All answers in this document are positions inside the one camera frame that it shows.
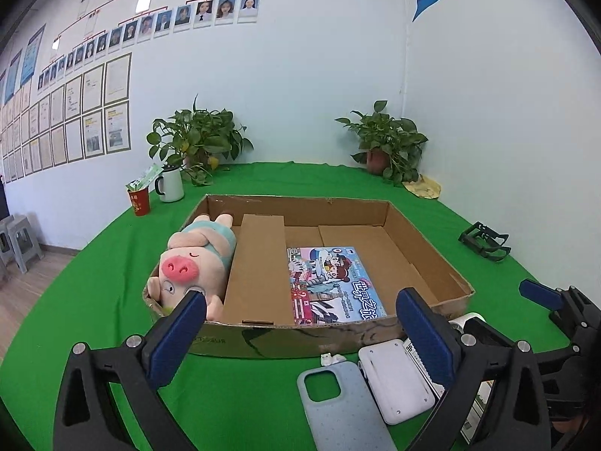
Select white green carton box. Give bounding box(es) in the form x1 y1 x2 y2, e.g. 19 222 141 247
402 337 494 446

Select white device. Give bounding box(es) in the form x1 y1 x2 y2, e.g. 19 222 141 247
358 339 436 425

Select light blue phone case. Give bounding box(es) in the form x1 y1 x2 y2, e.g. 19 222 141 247
296 362 396 451

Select small white earbuds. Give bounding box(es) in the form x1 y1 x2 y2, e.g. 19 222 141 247
320 352 346 366

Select colourful board game box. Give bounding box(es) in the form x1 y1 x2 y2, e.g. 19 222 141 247
286 247 386 326

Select pink pig plush toy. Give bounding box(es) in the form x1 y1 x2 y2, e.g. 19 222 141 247
147 213 236 322

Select long cardboard box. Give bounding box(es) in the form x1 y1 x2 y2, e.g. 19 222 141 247
220 214 293 326

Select white handheld fan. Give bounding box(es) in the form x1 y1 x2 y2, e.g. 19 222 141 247
449 313 485 334

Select person's right hand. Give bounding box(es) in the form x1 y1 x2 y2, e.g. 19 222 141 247
551 415 601 451

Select large open cardboard tray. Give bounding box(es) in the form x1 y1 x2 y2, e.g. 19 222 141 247
141 193 476 360

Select grey plastic stool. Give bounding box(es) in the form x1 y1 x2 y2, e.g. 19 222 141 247
1 215 44 274

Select right potted green plant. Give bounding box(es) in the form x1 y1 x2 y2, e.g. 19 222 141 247
335 100 429 184

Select potted green plant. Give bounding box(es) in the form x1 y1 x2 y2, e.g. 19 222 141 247
146 100 254 186
335 100 429 184

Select red paper cup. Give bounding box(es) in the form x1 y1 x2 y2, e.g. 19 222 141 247
127 186 151 217

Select white enamel mug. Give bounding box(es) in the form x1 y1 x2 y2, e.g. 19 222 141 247
154 166 184 204

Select left potted green plant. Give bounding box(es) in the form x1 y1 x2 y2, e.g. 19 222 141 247
146 100 254 186

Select black plastic bracket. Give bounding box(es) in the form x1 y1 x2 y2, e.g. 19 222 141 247
458 222 511 263

